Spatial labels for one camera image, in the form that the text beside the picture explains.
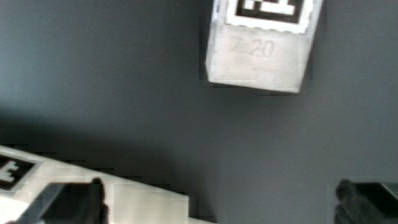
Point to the white square tabletop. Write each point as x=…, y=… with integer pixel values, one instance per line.
x=141, y=204

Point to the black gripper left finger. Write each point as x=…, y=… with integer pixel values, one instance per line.
x=68, y=204

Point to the white leg with tag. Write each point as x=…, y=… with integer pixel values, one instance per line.
x=262, y=33

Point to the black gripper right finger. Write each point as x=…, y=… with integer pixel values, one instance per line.
x=367, y=203

